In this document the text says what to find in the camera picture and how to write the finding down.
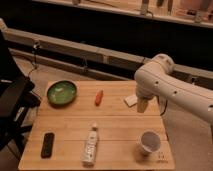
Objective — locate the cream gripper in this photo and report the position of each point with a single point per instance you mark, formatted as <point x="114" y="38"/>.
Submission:
<point x="142" y="105"/>

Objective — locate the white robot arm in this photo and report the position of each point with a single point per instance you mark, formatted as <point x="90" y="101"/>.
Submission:
<point x="154" y="79"/>

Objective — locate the white sponge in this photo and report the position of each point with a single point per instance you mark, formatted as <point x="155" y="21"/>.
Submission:
<point x="131" y="100"/>

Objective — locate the white paper cup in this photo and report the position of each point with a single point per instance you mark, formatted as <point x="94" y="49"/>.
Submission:
<point x="149" y="143"/>

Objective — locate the white plastic bottle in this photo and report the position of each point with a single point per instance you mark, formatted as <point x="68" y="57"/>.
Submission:
<point x="90" y="148"/>

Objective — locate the green bowl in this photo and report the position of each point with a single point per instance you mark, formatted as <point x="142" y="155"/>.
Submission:
<point x="62" y="93"/>

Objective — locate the black remote control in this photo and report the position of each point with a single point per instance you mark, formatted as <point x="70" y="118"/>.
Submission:
<point x="47" y="145"/>

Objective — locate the black chair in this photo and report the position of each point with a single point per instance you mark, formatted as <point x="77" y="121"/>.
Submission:
<point x="15" y="99"/>

